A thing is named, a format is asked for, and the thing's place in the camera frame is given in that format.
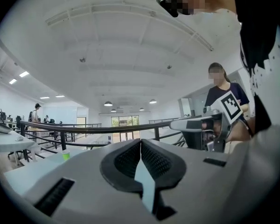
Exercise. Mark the green paper cup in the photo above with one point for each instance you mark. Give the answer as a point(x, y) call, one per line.
point(66, 155)

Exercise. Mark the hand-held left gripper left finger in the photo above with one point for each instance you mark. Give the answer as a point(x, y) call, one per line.
point(91, 195)

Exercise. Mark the black metal railing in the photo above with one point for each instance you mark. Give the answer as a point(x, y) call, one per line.
point(88, 129)

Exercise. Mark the person's black white shirt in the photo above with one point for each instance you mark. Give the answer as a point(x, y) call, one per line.
point(266, 55)

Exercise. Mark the black head camera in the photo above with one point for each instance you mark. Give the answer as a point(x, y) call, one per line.
point(169, 1)

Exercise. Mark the person's right forearm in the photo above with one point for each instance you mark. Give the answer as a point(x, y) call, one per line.
point(240, 132)

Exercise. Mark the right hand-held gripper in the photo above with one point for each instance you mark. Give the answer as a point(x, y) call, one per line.
point(229, 107)

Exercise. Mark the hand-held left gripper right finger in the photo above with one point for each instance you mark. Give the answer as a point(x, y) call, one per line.
point(200, 190)

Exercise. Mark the glass door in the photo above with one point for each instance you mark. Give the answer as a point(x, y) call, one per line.
point(125, 127)

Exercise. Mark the white desk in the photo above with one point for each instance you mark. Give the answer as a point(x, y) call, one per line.
point(11, 141)

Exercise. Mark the black office chair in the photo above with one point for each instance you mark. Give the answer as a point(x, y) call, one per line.
point(18, 121)
point(2, 116)

